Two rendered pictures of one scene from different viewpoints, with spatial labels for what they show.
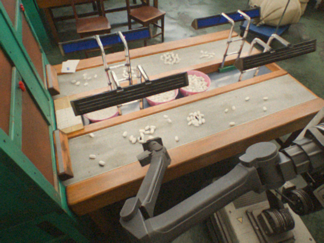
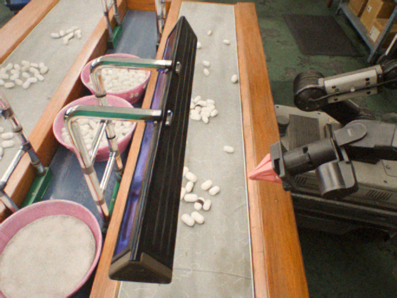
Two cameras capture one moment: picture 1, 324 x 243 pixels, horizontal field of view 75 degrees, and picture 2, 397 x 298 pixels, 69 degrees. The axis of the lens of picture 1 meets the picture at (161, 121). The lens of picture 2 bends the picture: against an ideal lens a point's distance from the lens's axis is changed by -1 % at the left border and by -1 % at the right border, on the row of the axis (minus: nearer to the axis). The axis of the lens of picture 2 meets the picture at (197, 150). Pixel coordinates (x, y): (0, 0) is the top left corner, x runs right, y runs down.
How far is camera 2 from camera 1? 89 cm
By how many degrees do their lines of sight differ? 42
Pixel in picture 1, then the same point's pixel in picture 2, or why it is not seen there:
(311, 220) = not seen: hidden behind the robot
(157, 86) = (185, 65)
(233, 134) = (256, 84)
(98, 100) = (165, 180)
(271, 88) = (195, 22)
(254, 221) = not seen: hidden behind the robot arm
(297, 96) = (221, 13)
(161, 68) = (32, 96)
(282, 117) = (251, 36)
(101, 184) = not seen: outside the picture
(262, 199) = (316, 132)
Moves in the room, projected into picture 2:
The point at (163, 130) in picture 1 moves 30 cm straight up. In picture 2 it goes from (198, 161) to (204, 78)
